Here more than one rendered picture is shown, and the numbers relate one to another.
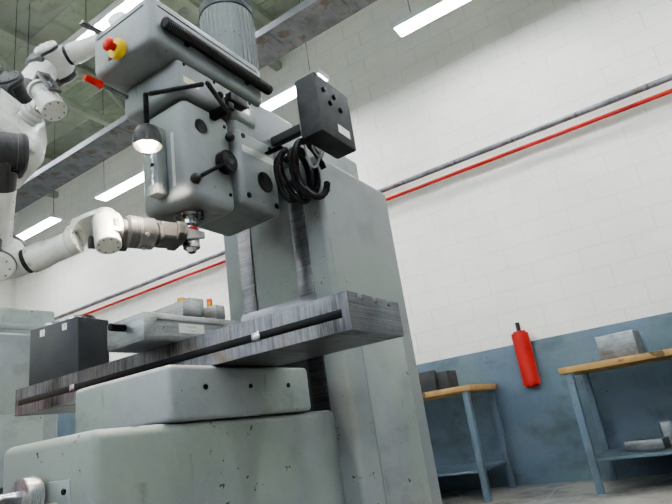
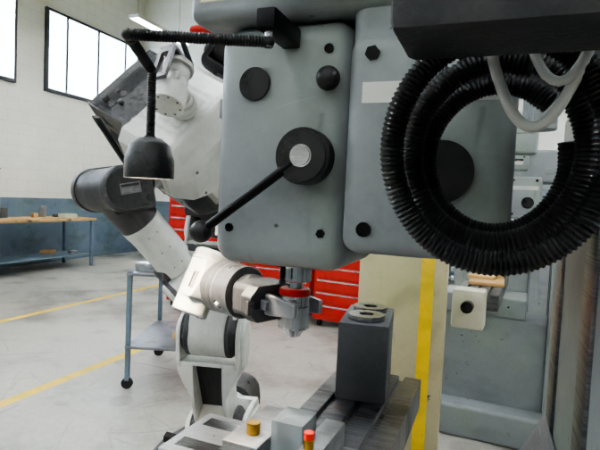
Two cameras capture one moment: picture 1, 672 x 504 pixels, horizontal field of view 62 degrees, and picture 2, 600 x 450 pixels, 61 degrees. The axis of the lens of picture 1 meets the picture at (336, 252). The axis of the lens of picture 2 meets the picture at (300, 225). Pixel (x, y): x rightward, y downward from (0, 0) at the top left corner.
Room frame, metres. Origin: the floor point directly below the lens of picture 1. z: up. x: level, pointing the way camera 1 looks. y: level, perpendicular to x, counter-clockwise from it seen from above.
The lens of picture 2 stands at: (1.35, -0.34, 1.40)
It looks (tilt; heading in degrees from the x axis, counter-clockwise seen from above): 3 degrees down; 80
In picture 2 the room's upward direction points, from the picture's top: 3 degrees clockwise
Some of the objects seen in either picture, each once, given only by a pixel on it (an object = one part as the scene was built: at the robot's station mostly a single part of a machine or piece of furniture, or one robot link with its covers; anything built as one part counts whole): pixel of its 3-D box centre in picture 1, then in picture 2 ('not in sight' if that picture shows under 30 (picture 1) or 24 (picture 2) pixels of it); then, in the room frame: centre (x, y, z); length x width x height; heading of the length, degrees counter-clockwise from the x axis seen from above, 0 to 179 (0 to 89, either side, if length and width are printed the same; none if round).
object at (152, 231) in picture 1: (159, 235); (253, 295); (1.42, 0.48, 1.24); 0.13 x 0.12 x 0.10; 37
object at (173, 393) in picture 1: (201, 400); not in sight; (1.48, 0.40, 0.79); 0.50 x 0.35 x 0.12; 149
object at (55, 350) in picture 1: (69, 351); (366, 347); (1.76, 0.90, 1.03); 0.22 x 0.12 x 0.20; 67
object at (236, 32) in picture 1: (229, 46); not in sight; (1.69, 0.28, 2.05); 0.20 x 0.20 x 0.32
